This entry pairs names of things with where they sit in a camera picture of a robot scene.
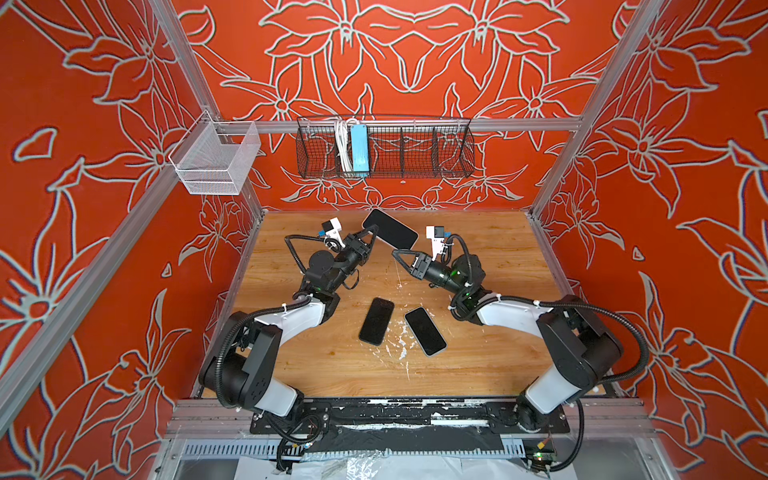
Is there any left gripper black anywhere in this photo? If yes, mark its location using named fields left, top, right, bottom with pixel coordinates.
left=326, top=226, right=375, bottom=295

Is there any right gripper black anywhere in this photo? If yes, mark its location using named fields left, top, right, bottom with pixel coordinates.
left=393, top=251, right=469, bottom=300

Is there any phone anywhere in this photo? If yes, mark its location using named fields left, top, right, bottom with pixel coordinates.
left=362, top=209, right=419, bottom=250

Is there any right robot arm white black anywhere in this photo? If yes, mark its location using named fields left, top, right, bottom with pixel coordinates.
left=392, top=234, right=650, bottom=433

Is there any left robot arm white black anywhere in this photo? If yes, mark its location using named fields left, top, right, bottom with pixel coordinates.
left=198, top=225, right=378, bottom=418

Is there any left black smartphone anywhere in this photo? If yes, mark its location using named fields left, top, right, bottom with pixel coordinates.
left=358, top=298, right=395, bottom=346

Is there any black smartphone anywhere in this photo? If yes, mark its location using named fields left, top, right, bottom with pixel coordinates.
left=358, top=298, right=395, bottom=346
left=405, top=307, right=447, bottom=357

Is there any blue box in basket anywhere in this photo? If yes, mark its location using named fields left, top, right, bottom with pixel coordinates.
left=350, top=123, right=370, bottom=177

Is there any middle black smartphone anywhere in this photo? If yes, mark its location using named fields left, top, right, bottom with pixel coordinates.
left=405, top=307, right=447, bottom=357

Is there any small green circuit board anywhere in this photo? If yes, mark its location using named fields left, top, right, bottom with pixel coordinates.
left=523, top=440, right=557, bottom=475

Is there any black wire wall basket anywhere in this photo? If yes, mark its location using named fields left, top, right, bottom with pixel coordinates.
left=296, top=115, right=477, bottom=180

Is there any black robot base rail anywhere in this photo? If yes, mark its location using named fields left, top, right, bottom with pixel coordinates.
left=250, top=395, right=571, bottom=452

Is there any white mesh wall basket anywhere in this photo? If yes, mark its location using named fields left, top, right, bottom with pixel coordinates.
left=169, top=113, right=261, bottom=196

